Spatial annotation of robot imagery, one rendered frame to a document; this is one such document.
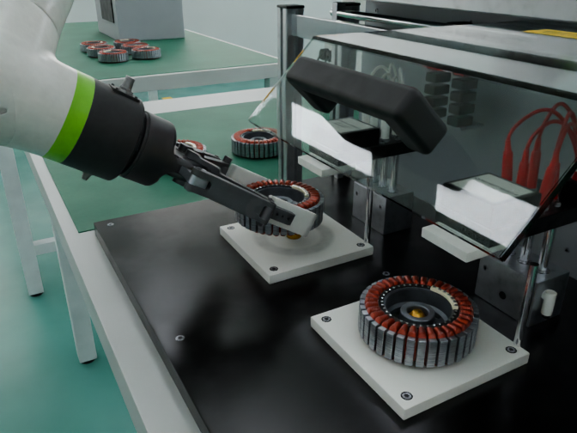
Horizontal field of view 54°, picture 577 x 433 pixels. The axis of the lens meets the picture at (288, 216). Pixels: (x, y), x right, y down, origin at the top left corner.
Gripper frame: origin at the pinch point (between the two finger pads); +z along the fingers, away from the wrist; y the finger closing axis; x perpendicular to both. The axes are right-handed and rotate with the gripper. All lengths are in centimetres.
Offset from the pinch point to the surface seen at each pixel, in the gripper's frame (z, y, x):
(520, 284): 14.4, -25.5, -6.0
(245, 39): 183, 455, -57
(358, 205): 14.6, 2.8, -3.6
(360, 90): -21.7, -34.9, -12.9
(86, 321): 19, 89, 69
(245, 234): 0.1, 3.2, 6.2
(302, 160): 1.7, 1.9, -6.1
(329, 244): 7.4, -4.1, 1.8
